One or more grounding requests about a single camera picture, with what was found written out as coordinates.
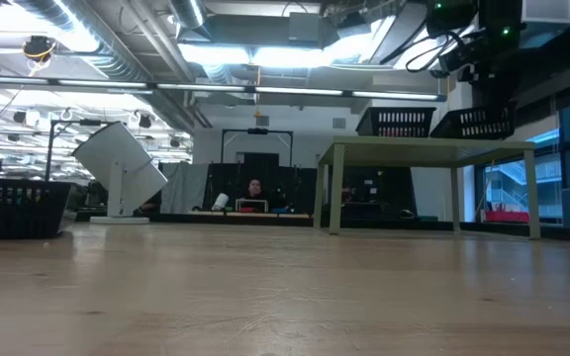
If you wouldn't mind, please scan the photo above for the black table frame rail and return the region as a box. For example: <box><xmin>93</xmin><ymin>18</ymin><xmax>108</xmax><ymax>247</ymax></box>
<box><xmin>74</xmin><ymin>211</ymin><xmax>570</xmax><ymax>243</ymax></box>

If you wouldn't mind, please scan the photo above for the grey metal stand frame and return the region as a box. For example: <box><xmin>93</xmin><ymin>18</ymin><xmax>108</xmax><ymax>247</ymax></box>
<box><xmin>45</xmin><ymin>118</ymin><xmax>113</xmax><ymax>182</ymax></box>

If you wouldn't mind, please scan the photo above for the long linear ceiling light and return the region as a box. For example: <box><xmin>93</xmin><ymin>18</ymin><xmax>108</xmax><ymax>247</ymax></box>
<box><xmin>0</xmin><ymin>74</ymin><xmax>448</xmax><ymax>103</ymax></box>

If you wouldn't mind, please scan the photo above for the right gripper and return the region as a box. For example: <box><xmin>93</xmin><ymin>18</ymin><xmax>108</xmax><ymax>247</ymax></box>
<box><xmin>461</xmin><ymin>43</ymin><xmax>523</xmax><ymax>108</ymax></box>

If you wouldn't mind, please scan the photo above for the red bin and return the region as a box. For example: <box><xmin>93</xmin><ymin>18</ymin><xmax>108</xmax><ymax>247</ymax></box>
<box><xmin>484</xmin><ymin>209</ymin><xmax>530</xmax><ymax>223</ymax></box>

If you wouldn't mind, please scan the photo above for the wooden workbench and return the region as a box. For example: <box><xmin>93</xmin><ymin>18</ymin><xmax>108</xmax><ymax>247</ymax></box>
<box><xmin>188</xmin><ymin>211</ymin><xmax>314</xmax><ymax>220</ymax></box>

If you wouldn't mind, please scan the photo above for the black ceiling cable reel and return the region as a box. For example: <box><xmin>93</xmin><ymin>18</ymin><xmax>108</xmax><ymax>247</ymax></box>
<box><xmin>21</xmin><ymin>35</ymin><xmax>57</xmax><ymax>63</ymax></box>

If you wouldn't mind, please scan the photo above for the grey cloth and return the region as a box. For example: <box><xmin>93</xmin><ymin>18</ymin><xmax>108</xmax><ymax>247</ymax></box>
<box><xmin>159</xmin><ymin>161</ymin><xmax>211</xmax><ymax>215</ymax></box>

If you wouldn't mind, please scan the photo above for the grey ceiling box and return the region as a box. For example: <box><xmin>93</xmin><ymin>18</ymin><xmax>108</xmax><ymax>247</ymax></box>
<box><xmin>287</xmin><ymin>10</ymin><xmax>325</xmax><ymax>44</ymax></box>

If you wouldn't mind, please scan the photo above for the round silver ventilation duct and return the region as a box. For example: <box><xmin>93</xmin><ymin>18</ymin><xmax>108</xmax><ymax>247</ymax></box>
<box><xmin>168</xmin><ymin>0</ymin><xmax>207</xmax><ymax>30</ymax></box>

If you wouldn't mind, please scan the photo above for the black gantry frame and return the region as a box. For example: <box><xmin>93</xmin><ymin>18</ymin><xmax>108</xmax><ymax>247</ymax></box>
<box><xmin>220</xmin><ymin>127</ymin><xmax>295</xmax><ymax>167</ymax></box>

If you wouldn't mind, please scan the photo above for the green perforated metal shelf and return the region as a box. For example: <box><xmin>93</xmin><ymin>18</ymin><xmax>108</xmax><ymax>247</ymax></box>
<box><xmin>314</xmin><ymin>136</ymin><xmax>541</xmax><ymax>240</ymax></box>

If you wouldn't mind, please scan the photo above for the black curtain partition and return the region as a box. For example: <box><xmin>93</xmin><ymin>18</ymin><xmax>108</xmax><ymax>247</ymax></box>
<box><xmin>204</xmin><ymin>151</ymin><xmax>319</xmax><ymax>214</ymax></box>

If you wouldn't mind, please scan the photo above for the person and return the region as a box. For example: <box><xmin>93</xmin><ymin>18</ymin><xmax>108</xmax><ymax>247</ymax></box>
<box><xmin>237</xmin><ymin>178</ymin><xmax>279</xmax><ymax>212</ymax></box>

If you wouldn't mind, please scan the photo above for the black slotted plastic basket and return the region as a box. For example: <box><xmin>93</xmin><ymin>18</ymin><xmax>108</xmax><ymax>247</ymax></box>
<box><xmin>0</xmin><ymin>180</ymin><xmax>74</xmax><ymax>241</ymax></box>
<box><xmin>428</xmin><ymin>101</ymin><xmax>519</xmax><ymax>140</ymax></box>
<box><xmin>355</xmin><ymin>106</ymin><xmax>437</xmax><ymax>138</ymax></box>

